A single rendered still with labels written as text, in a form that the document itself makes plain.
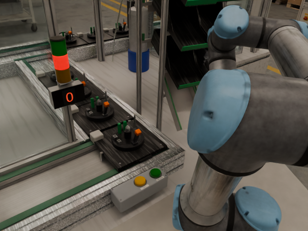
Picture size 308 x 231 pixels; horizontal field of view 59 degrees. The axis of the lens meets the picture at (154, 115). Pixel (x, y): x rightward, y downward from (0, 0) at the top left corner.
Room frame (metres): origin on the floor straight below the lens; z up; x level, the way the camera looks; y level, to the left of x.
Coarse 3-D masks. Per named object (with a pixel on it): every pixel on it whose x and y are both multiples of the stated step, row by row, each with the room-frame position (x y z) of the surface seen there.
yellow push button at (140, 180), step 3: (138, 177) 0.70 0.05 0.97; (141, 177) 0.70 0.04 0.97; (135, 180) 0.69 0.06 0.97; (138, 180) 0.69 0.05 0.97; (141, 180) 0.69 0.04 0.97; (144, 180) 0.69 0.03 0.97; (135, 183) 0.68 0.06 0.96; (138, 183) 0.67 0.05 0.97; (141, 183) 0.67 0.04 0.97; (144, 183) 0.68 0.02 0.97
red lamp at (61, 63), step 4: (56, 56) 0.86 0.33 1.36; (60, 56) 0.87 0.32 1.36; (64, 56) 0.87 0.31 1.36; (56, 60) 0.86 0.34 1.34; (60, 60) 0.86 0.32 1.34; (64, 60) 0.87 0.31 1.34; (68, 60) 0.89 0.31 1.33; (56, 64) 0.86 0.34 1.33; (60, 64) 0.86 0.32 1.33; (64, 64) 0.87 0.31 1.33; (68, 64) 0.89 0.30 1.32; (56, 68) 0.87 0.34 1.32; (60, 68) 0.86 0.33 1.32; (64, 68) 0.87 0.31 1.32
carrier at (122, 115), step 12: (96, 96) 1.16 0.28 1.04; (72, 108) 1.12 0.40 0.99; (84, 108) 1.16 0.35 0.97; (96, 108) 1.10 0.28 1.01; (108, 108) 1.13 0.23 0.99; (120, 108) 1.17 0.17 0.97; (84, 120) 1.05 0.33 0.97; (96, 120) 1.04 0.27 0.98; (108, 120) 1.06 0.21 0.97; (120, 120) 1.06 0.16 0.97
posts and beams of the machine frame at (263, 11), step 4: (264, 0) 2.36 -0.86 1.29; (268, 0) 2.35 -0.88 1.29; (264, 4) 2.34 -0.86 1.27; (268, 4) 2.35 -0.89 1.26; (260, 8) 2.36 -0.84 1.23; (264, 8) 2.33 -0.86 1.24; (260, 12) 2.35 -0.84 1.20; (264, 12) 2.34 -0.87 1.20; (264, 16) 2.35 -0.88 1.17; (252, 48) 2.35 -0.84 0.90; (256, 48) 2.35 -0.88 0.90; (256, 52) 2.35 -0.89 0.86
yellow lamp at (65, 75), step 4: (68, 68) 0.88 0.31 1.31; (56, 72) 0.87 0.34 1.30; (60, 72) 0.86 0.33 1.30; (64, 72) 0.87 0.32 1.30; (68, 72) 0.88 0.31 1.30; (56, 76) 0.87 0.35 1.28; (60, 76) 0.86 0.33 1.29; (64, 76) 0.87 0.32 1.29; (68, 76) 0.88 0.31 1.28; (60, 80) 0.86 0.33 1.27; (64, 80) 0.86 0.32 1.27; (68, 80) 0.87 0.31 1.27
